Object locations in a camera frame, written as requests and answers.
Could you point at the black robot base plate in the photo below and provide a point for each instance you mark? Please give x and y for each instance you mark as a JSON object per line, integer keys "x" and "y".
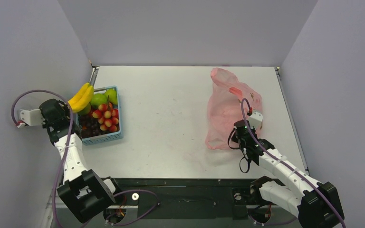
{"x": 188, "y": 199}

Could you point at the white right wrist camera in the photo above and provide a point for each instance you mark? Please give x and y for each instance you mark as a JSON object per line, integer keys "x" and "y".
{"x": 255, "y": 120}

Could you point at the blue plastic basket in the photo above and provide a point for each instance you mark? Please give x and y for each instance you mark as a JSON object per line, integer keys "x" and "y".
{"x": 107, "y": 136}

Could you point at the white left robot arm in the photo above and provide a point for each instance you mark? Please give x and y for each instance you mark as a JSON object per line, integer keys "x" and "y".
{"x": 83, "y": 191}

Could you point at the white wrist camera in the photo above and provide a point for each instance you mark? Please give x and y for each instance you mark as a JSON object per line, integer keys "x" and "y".
{"x": 30, "y": 118}
{"x": 255, "y": 120}

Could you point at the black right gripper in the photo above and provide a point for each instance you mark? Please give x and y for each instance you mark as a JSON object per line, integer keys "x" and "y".
{"x": 238, "y": 134}

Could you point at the pink plastic bag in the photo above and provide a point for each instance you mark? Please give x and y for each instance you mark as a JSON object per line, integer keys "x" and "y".
{"x": 224, "y": 106}

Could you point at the dark green fake lime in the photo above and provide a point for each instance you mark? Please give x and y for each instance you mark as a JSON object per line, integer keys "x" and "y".
{"x": 85, "y": 110}

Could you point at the red fake fruit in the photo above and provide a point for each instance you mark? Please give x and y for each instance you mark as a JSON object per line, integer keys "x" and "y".
{"x": 106, "y": 119}

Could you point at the yellow fake fruit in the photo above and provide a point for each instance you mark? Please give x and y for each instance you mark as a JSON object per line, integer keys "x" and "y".
{"x": 82, "y": 98}

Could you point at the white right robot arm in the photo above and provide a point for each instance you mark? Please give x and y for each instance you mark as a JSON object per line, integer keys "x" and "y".
{"x": 313, "y": 203}

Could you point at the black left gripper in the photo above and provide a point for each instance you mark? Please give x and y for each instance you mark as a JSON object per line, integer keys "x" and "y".
{"x": 46, "y": 121}

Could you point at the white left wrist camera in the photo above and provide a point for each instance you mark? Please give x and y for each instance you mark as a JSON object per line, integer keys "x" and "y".
{"x": 30, "y": 118}

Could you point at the green fake pear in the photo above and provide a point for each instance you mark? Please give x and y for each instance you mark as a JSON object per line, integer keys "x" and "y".
{"x": 111, "y": 95}

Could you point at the purple fake grapes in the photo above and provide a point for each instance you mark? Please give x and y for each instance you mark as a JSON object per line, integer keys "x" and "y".
{"x": 89, "y": 126}

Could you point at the green fake fruit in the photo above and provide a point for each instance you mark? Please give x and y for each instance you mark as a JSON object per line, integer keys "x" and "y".
{"x": 98, "y": 99}

